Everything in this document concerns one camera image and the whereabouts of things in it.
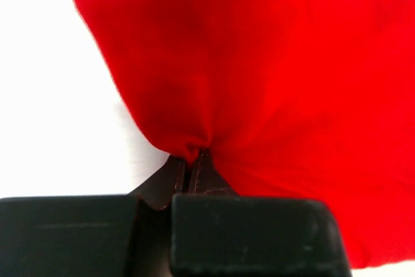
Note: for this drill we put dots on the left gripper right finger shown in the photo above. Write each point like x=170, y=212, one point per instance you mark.
x=216, y=232

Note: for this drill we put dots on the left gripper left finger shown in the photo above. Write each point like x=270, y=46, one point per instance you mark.
x=92, y=235

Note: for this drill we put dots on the red t shirt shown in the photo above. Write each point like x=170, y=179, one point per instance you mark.
x=293, y=98

